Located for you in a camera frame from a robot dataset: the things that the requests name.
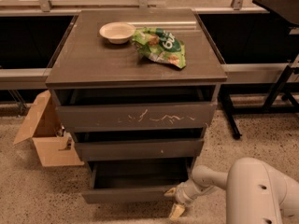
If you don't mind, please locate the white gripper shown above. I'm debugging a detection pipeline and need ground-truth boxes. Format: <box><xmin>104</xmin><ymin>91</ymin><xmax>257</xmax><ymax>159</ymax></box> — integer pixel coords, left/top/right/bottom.
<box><xmin>164</xmin><ymin>180</ymin><xmax>206</xmax><ymax>220</ymax></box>

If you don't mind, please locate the grey bottom drawer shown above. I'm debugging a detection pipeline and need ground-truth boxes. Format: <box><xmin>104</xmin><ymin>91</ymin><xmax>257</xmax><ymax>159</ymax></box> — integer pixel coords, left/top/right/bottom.
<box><xmin>82</xmin><ymin>157</ymin><xmax>194</xmax><ymax>203</ymax></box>

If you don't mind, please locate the grey drawer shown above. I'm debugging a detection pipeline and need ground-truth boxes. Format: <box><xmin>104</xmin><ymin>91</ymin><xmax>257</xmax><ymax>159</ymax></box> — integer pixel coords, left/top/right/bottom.
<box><xmin>53</xmin><ymin>85</ymin><xmax>216</xmax><ymax>133</ymax></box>
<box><xmin>75</xmin><ymin>128</ymin><xmax>205</xmax><ymax>161</ymax></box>
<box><xmin>82</xmin><ymin>157</ymin><xmax>194</xmax><ymax>203</ymax></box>

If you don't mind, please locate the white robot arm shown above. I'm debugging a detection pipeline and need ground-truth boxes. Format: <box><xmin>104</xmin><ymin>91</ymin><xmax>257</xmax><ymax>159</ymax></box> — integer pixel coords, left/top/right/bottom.
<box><xmin>164</xmin><ymin>158</ymin><xmax>299</xmax><ymax>224</ymax></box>

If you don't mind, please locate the grey middle drawer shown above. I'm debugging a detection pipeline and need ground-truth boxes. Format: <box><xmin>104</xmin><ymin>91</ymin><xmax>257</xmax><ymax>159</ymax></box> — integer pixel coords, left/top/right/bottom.
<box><xmin>75</xmin><ymin>128</ymin><xmax>205</xmax><ymax>161</ymax></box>

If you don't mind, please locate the grey top drawer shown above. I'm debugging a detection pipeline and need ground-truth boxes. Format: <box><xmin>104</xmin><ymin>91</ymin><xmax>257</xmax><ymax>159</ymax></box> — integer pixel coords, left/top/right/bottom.
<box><xmin>53</xmin><ymin>85</ymin><xmax>216</xmax><ymax>133</ymax></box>

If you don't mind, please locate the grey drawer cabinet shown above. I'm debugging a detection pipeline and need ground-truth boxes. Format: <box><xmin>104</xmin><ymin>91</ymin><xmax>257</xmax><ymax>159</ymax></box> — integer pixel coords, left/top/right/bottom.
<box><xmin>45</xmin><ymin>8</ymin><xmax>228</xmax><ymax>166</ymax></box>

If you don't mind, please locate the open cardboard box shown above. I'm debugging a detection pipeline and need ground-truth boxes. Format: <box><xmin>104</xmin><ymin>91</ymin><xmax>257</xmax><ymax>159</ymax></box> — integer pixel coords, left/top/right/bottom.
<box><xmin>14</xmin><ymin>91</ymin><xmax>84</xmax><ymax>167</ymax></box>

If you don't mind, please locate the metal window railing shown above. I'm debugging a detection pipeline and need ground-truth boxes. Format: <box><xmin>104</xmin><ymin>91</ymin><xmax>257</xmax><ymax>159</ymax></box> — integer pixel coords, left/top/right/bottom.
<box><xmin>0</xmin><ymin>0</ymin><xmax>287</xmax><ymax>90</ymax></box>

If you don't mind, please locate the green chip bag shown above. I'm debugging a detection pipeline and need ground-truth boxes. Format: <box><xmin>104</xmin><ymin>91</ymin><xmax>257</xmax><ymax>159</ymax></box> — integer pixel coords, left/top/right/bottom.
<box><xmin>131</xmin><ymin>28</ymin><xmax>186</xmax><ymax>69</ymax></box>

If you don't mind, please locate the white bowl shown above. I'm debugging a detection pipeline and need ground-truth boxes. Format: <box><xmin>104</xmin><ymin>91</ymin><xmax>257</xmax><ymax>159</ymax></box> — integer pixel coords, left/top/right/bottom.
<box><xmin>99</xmin><ymin>22</ymin><xmax>135</xmax><ymax>45</ymax></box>

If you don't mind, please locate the black side table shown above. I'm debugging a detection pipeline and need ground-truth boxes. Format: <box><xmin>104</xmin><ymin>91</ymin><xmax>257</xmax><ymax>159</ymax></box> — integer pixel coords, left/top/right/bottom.
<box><xmin>219</xmin><ymin>0</ymin><xmax>299</xmax><ymax>140</ymax></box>

